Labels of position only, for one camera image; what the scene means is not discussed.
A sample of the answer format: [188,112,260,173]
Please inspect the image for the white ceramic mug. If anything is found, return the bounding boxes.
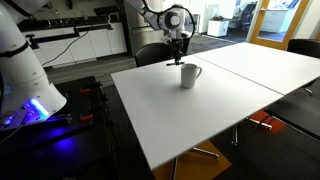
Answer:
[181,64,202,89]

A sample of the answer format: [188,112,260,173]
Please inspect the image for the white kitchen cabinets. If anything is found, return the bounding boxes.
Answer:
[33,22,127,67]

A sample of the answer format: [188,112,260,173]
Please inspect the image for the black power cable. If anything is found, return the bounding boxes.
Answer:
[41,30,90,67]

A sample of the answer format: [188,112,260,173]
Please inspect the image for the stainless steel refrigerator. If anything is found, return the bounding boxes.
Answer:
[116,0,164,55]

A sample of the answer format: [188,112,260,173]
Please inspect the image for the blue dry erase marker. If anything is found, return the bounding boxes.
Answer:
[166,62,185,66]

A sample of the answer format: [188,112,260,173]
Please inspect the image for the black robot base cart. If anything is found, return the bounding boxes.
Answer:
[0,77,117,180]

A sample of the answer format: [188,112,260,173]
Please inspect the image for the black desk chair background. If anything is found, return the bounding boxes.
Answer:
[239,3,256,30]

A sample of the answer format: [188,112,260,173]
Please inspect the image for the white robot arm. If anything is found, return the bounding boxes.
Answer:
[0,0,194,130]

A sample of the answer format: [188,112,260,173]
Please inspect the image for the orange door frame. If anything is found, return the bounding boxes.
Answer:
[247,0,310,50]

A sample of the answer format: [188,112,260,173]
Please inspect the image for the black chair right side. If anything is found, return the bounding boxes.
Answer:
[287,39,320,99]

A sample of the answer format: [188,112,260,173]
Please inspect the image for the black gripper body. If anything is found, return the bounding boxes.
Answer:
[169,38,184,51]

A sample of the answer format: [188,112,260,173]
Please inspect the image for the black office chair near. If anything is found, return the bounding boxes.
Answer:
[134,43,171,67]

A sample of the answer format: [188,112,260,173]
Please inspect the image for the white filing cabinet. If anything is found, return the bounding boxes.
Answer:
[207,20,229,37]

